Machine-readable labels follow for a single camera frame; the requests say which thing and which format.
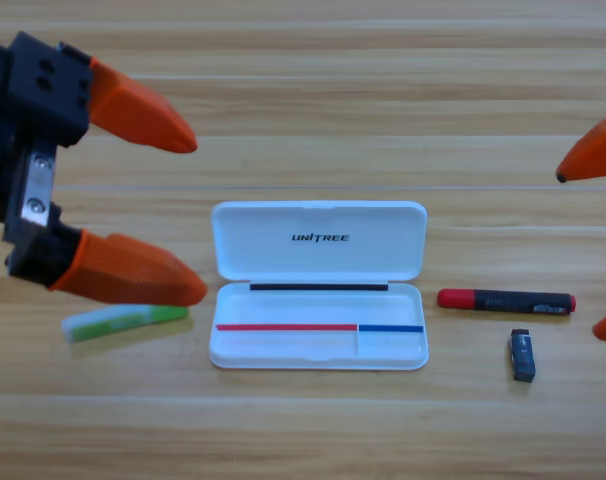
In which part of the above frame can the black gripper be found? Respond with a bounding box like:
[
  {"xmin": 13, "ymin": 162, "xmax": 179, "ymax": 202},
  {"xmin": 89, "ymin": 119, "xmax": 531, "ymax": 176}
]
[{"xmin": 0, "ymin": 31, "xmax": 200, "ymax": 291}]

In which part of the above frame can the green white highlighter pen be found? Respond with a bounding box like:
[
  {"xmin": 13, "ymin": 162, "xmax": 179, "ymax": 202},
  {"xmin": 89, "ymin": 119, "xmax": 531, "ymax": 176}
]
[{"xmin": 61, "ymin": 305, "xmax": 191, "ymax": 344}]

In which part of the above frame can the black marker with red cap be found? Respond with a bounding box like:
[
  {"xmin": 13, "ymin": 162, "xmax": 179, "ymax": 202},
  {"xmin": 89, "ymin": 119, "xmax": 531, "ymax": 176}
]
[{"xmin": 436, "ymin": 287, "xmax": 578, "ymax": 317}]

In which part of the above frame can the white Unitree pencil case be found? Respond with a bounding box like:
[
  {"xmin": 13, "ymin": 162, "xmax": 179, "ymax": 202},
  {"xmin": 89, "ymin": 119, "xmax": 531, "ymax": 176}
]
[{"xmin": 208, "ymin": 200, "xmax": 430, "ymax": 372}]

